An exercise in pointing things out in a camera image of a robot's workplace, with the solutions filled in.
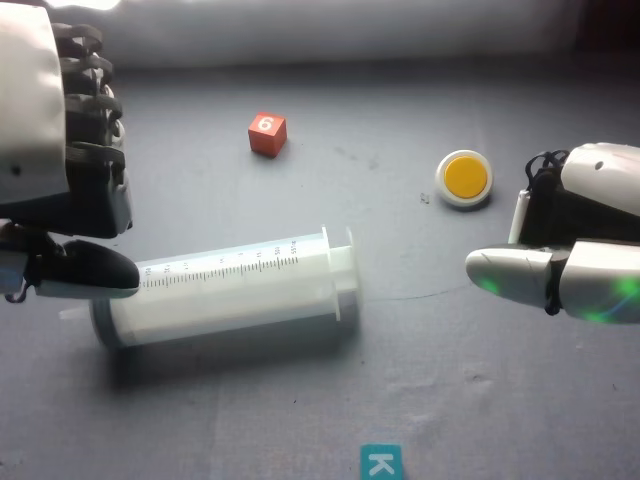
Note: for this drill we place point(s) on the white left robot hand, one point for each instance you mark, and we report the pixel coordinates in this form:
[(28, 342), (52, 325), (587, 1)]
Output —
[(30, 125)]

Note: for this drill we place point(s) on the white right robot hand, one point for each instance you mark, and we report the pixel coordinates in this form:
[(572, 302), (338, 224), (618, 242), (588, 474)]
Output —
[(600, 280)]

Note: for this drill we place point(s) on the large clear plastic syringe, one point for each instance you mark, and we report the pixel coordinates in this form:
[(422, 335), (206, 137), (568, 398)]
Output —
[(225, 295)]

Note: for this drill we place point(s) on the yellow button white base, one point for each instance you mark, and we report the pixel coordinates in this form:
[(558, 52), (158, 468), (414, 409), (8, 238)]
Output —
[(465, 177)]

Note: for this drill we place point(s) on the orange number cube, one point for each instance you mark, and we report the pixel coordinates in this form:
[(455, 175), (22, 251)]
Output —
[(265, 135)]

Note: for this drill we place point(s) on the grey table cloth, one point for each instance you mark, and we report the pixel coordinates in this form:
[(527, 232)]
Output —
[(350, 400)]

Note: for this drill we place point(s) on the teal letter K block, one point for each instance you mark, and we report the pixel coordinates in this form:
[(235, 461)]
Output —
[(380, 462)]

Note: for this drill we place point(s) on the white backdrop panel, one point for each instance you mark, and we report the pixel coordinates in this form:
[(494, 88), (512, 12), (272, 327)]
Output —
[(325, 30)]

